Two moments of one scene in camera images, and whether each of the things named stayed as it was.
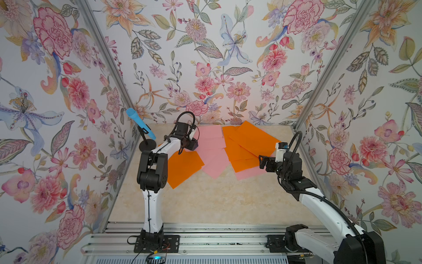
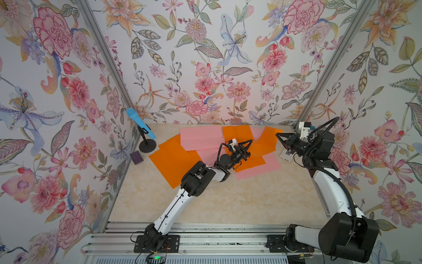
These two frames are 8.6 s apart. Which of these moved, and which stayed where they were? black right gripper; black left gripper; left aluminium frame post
Moved: black right gripper; black left gripper
Stayed: left aluminium frame post
